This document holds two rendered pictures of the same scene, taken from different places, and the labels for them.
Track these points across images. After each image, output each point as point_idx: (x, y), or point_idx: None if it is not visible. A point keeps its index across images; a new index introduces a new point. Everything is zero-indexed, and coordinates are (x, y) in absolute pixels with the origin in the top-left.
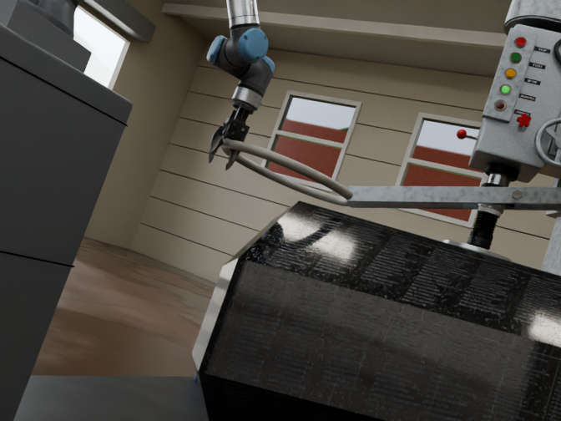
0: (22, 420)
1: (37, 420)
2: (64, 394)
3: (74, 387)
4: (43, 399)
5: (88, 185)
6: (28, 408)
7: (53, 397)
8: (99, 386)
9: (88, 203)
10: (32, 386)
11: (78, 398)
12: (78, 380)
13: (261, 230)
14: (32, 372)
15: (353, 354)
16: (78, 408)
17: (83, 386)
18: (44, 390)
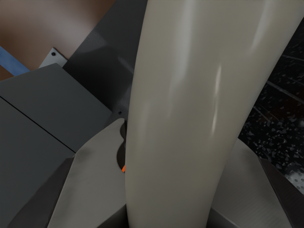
0: (114, 97)
1: (120, 93)
2: (125, 43)
3: (129, 21)
4: (116, 62)
5: None
6: (112, 80)
7: (120, 54)
8: (145, 0)
9: None
10: (106, 43)
11: (133, 43)
12: (129, 0)
13: (273, 134)
14: (98, 1)
15: None
16: (135, 62)
17: (134, 13)
18: (113, 45)
